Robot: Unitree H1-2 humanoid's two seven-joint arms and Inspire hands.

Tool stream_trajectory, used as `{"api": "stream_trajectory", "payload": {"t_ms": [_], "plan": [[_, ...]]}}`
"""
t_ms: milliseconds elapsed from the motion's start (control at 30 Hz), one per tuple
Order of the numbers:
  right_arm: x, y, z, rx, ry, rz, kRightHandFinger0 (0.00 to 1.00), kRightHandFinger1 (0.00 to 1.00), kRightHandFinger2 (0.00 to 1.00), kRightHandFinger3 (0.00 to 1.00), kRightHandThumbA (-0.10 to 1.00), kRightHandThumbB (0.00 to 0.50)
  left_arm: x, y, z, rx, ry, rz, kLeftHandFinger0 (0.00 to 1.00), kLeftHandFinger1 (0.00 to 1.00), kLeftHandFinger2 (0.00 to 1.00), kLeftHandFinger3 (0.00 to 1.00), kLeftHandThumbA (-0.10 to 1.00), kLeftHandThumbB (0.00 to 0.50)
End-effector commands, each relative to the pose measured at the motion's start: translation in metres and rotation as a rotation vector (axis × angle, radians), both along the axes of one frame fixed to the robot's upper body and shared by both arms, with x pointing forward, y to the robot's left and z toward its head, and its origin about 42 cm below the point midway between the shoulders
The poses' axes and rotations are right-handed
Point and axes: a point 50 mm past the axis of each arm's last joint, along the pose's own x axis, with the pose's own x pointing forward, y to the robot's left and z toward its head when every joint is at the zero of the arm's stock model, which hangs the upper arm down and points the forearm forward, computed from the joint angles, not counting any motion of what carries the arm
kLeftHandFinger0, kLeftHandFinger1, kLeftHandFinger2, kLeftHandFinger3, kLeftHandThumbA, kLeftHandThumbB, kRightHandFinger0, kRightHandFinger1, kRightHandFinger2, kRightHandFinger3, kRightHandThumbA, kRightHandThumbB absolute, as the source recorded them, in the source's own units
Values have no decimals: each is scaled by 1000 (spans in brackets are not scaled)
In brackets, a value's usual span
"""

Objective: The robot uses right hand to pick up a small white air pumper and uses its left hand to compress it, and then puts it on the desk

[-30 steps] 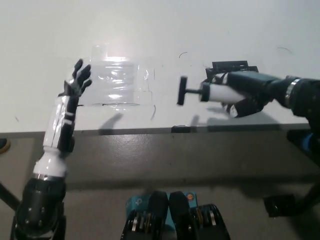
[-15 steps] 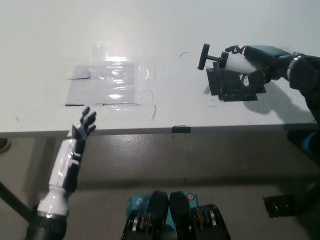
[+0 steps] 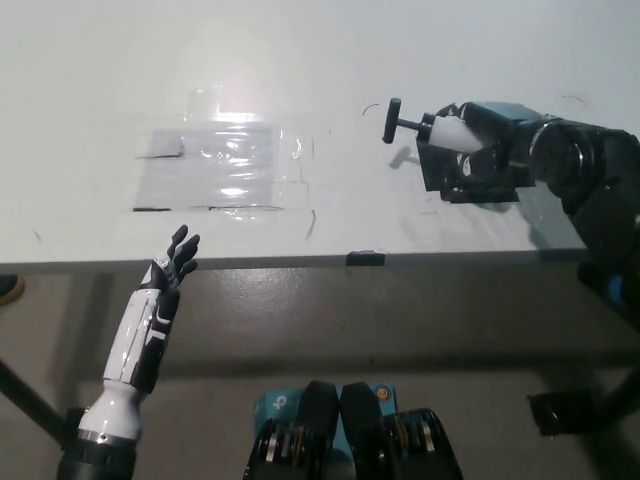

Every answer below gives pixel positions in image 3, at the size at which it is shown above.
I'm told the right black teal robot hand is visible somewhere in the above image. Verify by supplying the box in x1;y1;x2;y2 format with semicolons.
437;101;544;202

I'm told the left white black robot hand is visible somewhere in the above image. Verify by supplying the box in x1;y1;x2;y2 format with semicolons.
77;224;201;444

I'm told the small white air pump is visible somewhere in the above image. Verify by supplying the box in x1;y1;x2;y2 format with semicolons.
382;97;485;152

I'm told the black marker mat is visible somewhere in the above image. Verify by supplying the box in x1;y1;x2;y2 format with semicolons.
417;139;537;205

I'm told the round brown black disc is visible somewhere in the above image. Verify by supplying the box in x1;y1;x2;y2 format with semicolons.
0;273;26;308

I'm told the clear plastic sheet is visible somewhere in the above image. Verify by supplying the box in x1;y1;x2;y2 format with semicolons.
130;117;307;214

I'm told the black blue object under table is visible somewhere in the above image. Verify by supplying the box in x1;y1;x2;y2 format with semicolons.
577;259;640;322

